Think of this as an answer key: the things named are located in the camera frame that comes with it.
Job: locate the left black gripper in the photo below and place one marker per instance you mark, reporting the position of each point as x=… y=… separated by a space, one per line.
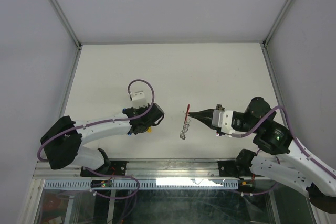
x=138 y=110

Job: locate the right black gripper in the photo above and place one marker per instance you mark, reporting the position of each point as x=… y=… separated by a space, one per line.
x=206 y=120

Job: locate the red handled metal keyring holder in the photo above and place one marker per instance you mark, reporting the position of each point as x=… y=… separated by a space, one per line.
x=186 y=124

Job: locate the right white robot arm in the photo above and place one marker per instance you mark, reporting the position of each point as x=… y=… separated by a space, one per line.
x=307 y=174

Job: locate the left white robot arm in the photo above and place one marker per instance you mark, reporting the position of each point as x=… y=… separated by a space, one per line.
x=64 y=143

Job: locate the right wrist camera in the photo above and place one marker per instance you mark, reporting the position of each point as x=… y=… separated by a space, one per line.
x=227 y=125

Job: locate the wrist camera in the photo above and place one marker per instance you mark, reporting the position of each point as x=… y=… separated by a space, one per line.
x=227 y=125
x=138 y=99

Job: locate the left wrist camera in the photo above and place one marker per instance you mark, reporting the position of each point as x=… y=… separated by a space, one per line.
x=138 y=99

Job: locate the aluminium front rail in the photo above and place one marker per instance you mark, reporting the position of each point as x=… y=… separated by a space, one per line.
x=149 y=168

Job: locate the slotted cable duct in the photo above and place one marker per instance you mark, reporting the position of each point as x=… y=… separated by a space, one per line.
x=143 y=184

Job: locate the right aluminium frame post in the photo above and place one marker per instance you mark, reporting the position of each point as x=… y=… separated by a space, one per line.
x=279 y=18

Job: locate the aluminium frame post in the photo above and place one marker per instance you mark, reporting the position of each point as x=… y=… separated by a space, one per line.
x=279 y=18
x=65 y=22

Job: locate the left aluminium frame post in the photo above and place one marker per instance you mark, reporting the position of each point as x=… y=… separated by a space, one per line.
x=65 y=22

